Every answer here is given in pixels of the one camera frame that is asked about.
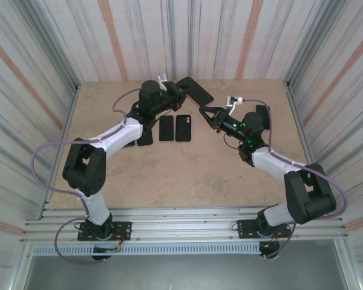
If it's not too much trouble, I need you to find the pink phone case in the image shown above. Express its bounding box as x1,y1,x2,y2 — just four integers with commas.
177,76,215,109

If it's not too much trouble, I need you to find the clear white phone case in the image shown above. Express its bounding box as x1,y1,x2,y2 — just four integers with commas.
255,104,272,131

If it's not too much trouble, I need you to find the black smartphone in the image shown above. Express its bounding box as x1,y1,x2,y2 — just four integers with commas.
159,115,174,142
255,104,272,131
177,76,215,108
119,120,136,149

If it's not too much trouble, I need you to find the white-edged black phone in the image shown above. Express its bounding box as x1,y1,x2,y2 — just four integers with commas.
175,115,191,143

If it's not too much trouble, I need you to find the black phone case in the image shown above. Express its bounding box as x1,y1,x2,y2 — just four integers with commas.
137,130,154,148

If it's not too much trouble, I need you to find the grey metal panel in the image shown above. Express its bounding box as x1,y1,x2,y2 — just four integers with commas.
23,241,363,290

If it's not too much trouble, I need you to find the small circuit board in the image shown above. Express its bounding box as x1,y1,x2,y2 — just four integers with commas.
93,245,122,253

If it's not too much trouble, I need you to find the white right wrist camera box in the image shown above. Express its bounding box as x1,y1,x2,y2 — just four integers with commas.
225,95,245,117

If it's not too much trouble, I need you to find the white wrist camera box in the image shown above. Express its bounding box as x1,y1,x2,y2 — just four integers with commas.
225,95,245,117
156,74,169,91

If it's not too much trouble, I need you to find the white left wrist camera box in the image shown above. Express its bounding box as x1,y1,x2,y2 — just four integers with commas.
156,74,169,91

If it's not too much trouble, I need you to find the aluminium side rail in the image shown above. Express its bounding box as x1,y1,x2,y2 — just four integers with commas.
285,80,332,217
39,84,80,219

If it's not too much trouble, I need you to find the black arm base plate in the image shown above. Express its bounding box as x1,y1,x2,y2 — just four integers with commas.
237,219,292,239
77,221,132,242

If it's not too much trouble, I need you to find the aluminium rail frame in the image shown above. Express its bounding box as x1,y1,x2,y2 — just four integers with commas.
19,206,351,245

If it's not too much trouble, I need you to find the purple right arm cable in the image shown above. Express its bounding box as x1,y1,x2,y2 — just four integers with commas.
241,98,348,260

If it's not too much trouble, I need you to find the white slotted cable duct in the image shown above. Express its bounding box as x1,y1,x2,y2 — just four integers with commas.
32,243,261,257

